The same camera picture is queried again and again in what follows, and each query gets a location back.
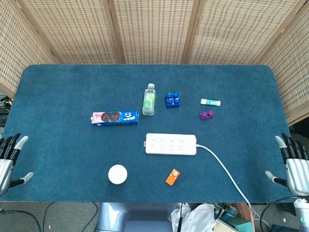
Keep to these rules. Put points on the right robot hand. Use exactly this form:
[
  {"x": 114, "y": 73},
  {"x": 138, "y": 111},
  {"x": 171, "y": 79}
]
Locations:
[{"x": 295, "y": 169}]

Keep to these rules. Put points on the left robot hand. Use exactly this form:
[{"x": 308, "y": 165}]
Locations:
[{"x": 6, "y": 166}]

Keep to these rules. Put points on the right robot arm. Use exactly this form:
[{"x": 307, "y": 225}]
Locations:
[{"x": 303, "y": 212}]

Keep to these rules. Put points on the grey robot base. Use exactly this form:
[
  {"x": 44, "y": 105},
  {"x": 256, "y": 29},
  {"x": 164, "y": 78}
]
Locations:
[{"x": 135, "y": 217}]

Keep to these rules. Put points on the white power strip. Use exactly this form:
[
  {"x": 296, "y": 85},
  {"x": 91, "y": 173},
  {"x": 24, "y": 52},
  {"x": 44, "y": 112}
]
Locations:
[{"x": 171, "y": 144}]

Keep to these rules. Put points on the blue table mat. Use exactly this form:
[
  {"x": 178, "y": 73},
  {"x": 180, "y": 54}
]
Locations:
[{"x": 72, "y": 149}]

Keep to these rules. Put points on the teal box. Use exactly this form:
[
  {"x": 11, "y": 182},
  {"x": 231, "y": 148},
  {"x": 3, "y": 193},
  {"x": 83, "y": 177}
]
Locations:
[{"x": 239, "y": 223}]

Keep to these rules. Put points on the cardboard box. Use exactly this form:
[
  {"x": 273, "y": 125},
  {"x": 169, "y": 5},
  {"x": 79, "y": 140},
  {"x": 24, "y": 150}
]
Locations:
[{"x": 223, "y": 226}]

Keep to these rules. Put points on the purple building block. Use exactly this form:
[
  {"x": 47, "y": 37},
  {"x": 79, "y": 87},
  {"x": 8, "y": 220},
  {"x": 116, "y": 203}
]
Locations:
[{"x": 207, "y": 115}]

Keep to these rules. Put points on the white glue stick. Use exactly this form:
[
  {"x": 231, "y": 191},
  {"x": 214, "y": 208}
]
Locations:
[{"x": 210, "y": 102}]

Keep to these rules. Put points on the white cloth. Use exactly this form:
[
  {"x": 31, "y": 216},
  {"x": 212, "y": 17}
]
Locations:
[{"x": 195, "y": 217}]

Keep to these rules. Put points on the white ball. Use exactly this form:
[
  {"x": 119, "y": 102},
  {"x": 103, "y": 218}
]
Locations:
[{"x": 117, "y": 174}]

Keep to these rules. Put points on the blue cookie box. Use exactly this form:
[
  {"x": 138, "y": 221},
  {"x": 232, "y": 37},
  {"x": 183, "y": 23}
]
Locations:
[{"x": 115, "y": 118}]

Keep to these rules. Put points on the orange rectangular gadget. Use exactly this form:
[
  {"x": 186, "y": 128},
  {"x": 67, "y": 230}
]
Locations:
[{"x": 172, "y": 177}]

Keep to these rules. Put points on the blue building block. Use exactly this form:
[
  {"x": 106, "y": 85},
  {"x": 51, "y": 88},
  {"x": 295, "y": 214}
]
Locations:
[{"x": 173, "y": 100}]

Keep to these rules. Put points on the clear plastic bottle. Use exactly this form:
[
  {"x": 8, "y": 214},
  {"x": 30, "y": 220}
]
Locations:
[{"x": 149, "y": 101}]

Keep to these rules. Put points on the woven folding screen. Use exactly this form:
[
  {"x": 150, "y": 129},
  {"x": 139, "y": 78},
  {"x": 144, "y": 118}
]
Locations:
[{"x": 154, "y": 31}]

